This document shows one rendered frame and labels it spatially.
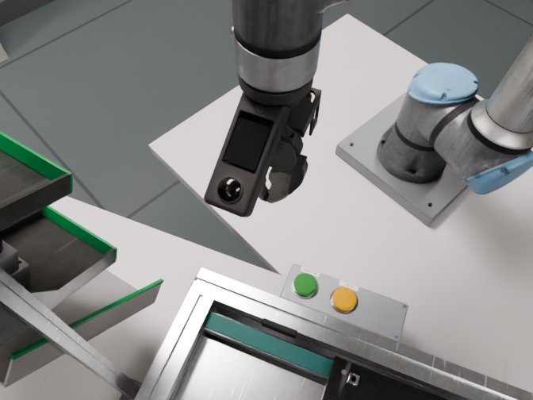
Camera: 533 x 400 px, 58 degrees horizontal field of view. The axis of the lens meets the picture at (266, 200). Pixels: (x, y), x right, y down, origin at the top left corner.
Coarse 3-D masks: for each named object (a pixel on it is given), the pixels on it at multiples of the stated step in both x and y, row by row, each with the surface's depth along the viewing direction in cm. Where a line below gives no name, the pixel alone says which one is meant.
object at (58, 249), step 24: (48, 216) 62; (24, 240) 59; (48, 240) 60; (72, 240) 61; (96, 240) 60; (48, 264) 57; (72, 264) 58; (96, 264) 56; (48, 288) 54; (72, 288) 54; (0, 312) 45; (0, 336) 47
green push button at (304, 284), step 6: (300, 276) 82; (306, 276) 82; (312, 276) 82; (294, 282) 82; (300, 282) 82; (306, 282) 82; (312, 282) 82; (294, 288) 81; (300, 288) 81; (306, 288) 81; (312, 288) 81; (300, 294) 81; (306, 294) 80
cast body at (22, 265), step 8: (0, 240) 49; (0, 248) 49; (8, 248) 50; (0, 256) 49; (8, 256) 49; (16, 256) 50; (0, 264) 49; (8, 264) 50; (16, 264) 51; (24, 264) 52; (8, 272) 50; (16, 272) 51; (24, 272) 52; (16, 280) 52; (24, 280) 53
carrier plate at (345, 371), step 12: (336, 360) 75; (348, 360) 75; (336, 372) 74; (348, 372) 74; (360, 372) 74; (372, 372) 74; (336, 384) 73; (348, 384) 73; (360, 384) 73; (372, 384) 73; (384, 384) 73; (396, 384) 73; (408, 384) 73; (324, 396) 72; (336, 396) 72; (348, 396) 72; (360, 396) 72; (372, 396) 72; (384, 396) 72; (396, 396) 72; (408, 396) 72; (420, 396) 72; (432, 396) 72
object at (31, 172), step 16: (0, 144) 48; (16, 144) 47; (0, 160) 47; (16, 160) 48; (32, 160) 47; (48, 160) 46; (0, 176) 46; (16, 176) 46; (32, 176) 47; (48, 176) 47; (64, 176) 44; (0, 192) 44; (16, 192) 44; (32, 192) 42; (48, 192) 44; (64, 192) 45; (0, 208) 39; (16, 208) 41; (32, 208) 43; (0, 224) 40
